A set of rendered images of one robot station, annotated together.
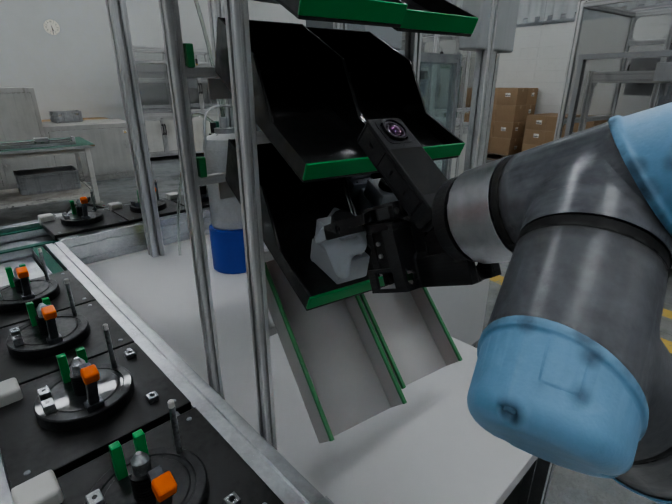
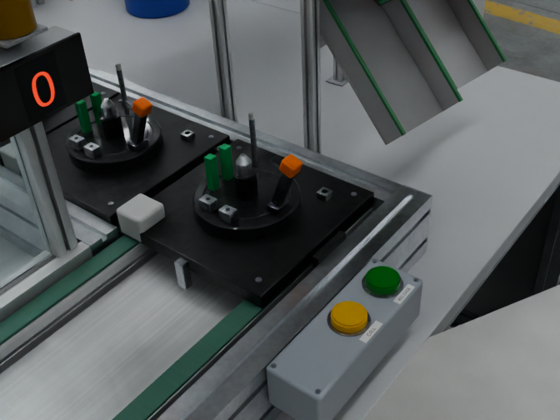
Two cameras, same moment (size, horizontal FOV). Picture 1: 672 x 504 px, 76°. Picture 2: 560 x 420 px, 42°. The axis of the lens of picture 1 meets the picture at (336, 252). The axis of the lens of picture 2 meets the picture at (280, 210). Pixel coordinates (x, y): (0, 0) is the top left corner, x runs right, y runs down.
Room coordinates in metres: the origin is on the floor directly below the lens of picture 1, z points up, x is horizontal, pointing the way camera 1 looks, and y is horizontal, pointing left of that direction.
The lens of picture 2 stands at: (-0.37, 0.27, 1.55)
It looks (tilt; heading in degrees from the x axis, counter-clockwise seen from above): 38 degrees down; 353
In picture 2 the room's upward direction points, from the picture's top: 3 degrees counter-clockwise
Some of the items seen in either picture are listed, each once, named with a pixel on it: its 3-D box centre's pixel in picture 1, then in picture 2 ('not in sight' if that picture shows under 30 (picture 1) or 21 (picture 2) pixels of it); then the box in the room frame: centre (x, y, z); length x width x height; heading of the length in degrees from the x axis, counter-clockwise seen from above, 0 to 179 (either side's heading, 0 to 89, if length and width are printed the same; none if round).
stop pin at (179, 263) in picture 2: not in sight; (183, 273); (0.29, 0.32, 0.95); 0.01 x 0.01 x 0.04; 43
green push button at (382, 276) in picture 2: not in sight; (382, 282); (0.21, 0.09, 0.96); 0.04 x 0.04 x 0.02
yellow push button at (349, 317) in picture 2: not in sight; (348, 319); (0.16, 0.14, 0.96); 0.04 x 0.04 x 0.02
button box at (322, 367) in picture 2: not in sight; (348, 338); (0.16, 0.14, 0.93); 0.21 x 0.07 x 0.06; 133
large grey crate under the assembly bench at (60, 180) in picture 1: (47, 179); not in sight; (4.96, 3.34, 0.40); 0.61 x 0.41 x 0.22; 126
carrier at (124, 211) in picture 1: (147, 198); not in sight; (1.71, 0.77, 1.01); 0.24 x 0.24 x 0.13; 43
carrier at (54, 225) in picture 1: (80, 209); not in sight; (1.54, 0.95, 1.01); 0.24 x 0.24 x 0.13; 43
